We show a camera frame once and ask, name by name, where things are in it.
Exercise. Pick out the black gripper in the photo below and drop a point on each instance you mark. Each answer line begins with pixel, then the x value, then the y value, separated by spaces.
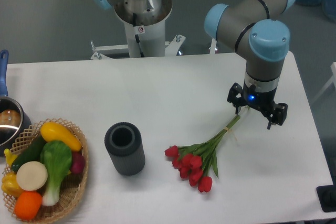
pixel 261 101

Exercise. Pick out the red tulip bouquet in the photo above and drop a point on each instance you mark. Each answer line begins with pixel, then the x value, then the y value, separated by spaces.
pixel 194 162

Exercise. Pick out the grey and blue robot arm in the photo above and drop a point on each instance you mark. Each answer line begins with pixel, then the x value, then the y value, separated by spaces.
pixel 249 28

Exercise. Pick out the black device at table edge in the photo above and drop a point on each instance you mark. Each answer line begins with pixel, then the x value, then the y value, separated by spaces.
pixel 326 195

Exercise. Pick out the dark grey ribbed vase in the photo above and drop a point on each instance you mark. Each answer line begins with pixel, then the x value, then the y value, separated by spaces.
pixel 123 143

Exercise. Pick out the red radish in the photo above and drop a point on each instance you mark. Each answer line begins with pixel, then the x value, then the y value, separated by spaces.
pixel 78 163

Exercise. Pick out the woven wicker basket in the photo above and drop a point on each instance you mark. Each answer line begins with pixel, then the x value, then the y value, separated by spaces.
pixel 72 188

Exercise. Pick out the green bok choy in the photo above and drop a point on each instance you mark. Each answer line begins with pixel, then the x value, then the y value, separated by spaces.
pixel 57 158

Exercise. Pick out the yellow squash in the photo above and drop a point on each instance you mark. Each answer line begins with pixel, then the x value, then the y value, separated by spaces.
pixel 52 131

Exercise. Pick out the dark green cucumber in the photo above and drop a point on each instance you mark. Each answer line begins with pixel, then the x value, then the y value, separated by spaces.
pixel 31 153

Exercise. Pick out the orange fruit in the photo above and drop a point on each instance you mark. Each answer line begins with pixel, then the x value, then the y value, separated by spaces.
pixel 28 205

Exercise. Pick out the yellow banana tip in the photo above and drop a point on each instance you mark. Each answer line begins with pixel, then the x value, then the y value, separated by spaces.
pixel 9 156

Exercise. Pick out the yellow bell pepper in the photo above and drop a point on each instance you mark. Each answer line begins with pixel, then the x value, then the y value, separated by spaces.
pixel 10 185

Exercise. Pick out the white frame at right edge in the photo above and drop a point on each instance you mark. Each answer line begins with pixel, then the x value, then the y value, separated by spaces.
pixel 330 82

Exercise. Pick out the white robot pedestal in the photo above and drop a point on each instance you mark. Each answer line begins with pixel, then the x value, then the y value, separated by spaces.
pixel 144 24

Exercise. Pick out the blue handled saucepan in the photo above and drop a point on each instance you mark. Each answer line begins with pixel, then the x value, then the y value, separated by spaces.
pixel 13 118

